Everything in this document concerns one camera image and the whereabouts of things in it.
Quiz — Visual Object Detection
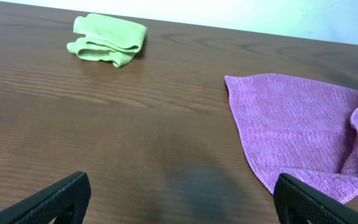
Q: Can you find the purple microfiber cloth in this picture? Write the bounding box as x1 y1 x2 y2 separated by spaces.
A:
225 73 358 203

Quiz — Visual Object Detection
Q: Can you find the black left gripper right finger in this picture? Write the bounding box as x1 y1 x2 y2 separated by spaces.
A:
273 173 358 224

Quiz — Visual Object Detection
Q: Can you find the folded green cloth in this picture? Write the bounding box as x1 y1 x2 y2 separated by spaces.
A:
67 13 147 68

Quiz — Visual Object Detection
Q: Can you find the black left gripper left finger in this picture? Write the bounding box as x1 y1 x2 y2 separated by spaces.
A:
0 172 91 224

